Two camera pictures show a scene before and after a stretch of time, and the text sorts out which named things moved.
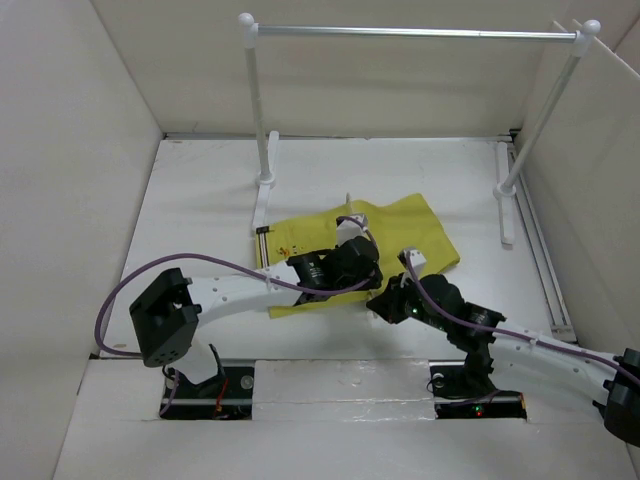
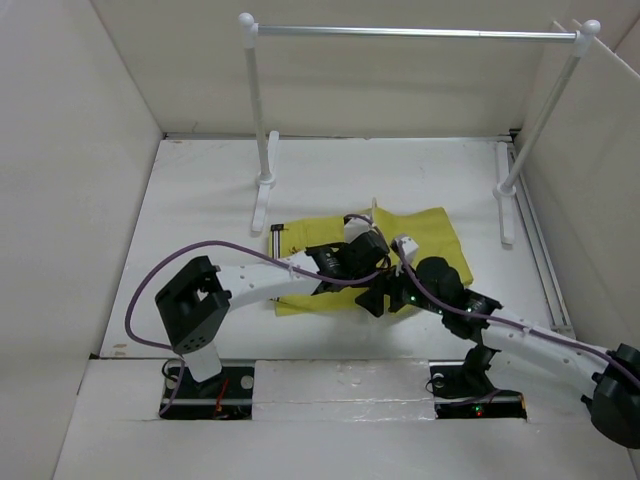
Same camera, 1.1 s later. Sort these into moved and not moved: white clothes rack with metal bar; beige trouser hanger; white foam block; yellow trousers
Moved: yellow trousers; beige trouser hanger
Not moved: white clothes rack with metal bar; white foam block
